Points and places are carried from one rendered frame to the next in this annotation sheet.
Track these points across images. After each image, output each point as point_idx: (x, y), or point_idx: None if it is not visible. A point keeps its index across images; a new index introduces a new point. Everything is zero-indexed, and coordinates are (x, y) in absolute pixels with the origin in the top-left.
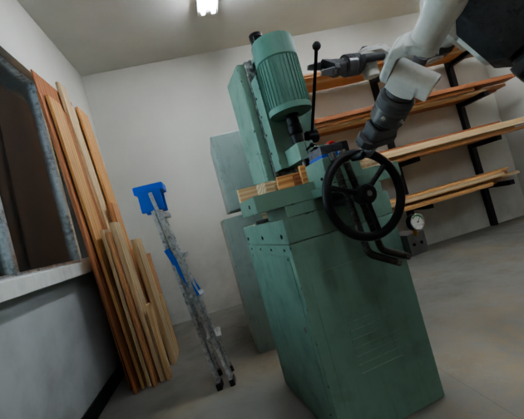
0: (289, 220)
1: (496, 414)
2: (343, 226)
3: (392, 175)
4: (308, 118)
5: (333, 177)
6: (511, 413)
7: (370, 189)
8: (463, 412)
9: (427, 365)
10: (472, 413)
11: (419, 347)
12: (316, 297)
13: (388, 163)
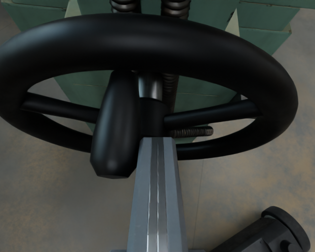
0: (19, 9)
1: (192, 184)
2: (65, 147)
3: (256, 127)
4: None
5: (16, 97)
6: (199, 190)
7: None
8: (179, 169)
9: (182, 143)
10: (182, 173)
11: (183, 138)
12: (82, 99)
13: (276, 121)
